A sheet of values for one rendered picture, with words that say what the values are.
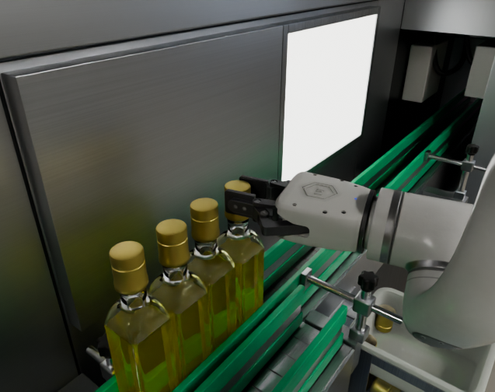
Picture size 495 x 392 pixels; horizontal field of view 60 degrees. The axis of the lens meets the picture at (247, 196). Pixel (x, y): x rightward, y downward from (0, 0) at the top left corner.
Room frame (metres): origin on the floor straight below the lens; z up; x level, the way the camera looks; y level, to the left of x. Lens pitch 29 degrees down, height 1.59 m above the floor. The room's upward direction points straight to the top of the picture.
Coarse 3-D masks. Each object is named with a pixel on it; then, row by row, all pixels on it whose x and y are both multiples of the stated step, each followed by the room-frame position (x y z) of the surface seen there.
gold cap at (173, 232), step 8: (160, 224) 0.40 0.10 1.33; (168, 224) 0.40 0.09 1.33; (176, 224) 0.40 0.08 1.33; (184, 224) 0.40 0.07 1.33; (160, 232) 0.38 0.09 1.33; (168, 232) 0.38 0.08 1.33; (176, 232) 0.38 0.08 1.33; (184, 232) 0.39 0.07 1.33; (160, 240) 0.38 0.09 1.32; (168, 240) 0.38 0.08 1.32; (176, 240) 0.38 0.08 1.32; (184, 240) 0.39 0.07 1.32; (160, 248) 0.38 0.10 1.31; (168, 248) 0.38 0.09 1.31; (176, 248) 0.38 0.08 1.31; (184, 248) 0.39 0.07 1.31; (160, 256) 0.38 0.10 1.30; (168, 256) 0.38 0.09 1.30; (176, 256) 0.38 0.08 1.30; (184, 256) 0.39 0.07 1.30; (168, 264) 0.38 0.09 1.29; (176, 264) 0.38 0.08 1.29
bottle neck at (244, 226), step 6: (228, 222) 0.48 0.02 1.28; (234, 222) 0.47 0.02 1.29; (240, 222) 0.47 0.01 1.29; (246, 222) 0.48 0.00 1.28; (228, 228) 0.48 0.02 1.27; (234, 228) 0.47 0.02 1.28; (240, 228) 0.47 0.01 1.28; (246, 228) 0.48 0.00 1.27; (228, 234) 0.48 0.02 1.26; (234, 234) 0.47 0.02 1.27; (240, 234) 0.47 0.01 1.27; (246, 234) 0.48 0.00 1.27
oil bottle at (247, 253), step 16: (224, 240) 0.47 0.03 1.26; (240, 240) 0.47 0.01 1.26; (256, 240) 0.48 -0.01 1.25; (240, 256) 0.45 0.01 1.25; (256, 256) 0.47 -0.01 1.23; (240, 272) 0.45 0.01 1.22; (256, 272) 0.47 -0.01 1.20; (240, 288) 0.45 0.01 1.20; (256, 288) 0.48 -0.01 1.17; (240, 304) 0.45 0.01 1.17; (256, 304) 0.48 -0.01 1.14; (240, 320) 0.45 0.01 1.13
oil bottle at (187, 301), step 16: (192, 272) 0.41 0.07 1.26; (160, 288) 0.38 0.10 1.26; (176, 288) 0.38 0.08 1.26; (192, 288) 0.38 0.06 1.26; (176, 304) 0.36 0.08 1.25; (192, 304) 0.38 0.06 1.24; (208, 304) 0.40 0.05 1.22; (176, 320) 0.36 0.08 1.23; (192, 320) 0.37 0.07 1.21; (208, 320) 0.39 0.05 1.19; (176, 336) 0.36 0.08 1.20; (192, 336) 0.37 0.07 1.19; (208, 336) 0.39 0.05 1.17; (176, 352) 0.36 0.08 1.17; (192, 352) 0.37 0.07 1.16; (208, 352) 0.39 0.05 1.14; (192, 368) 0.37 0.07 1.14
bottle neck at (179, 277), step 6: (186, 264) 0.39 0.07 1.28; (168, 270) 0.38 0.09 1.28; (174, 270) 0.38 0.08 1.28; (180, 270) 0.38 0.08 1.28; (186, 270) 0.39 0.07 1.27; (168, 276) 0.38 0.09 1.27; (174, 276) 0.38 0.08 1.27; (180, 276) 0.38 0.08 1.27; (186, 276) 0.39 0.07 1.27; (174, 282) 0.38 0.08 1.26
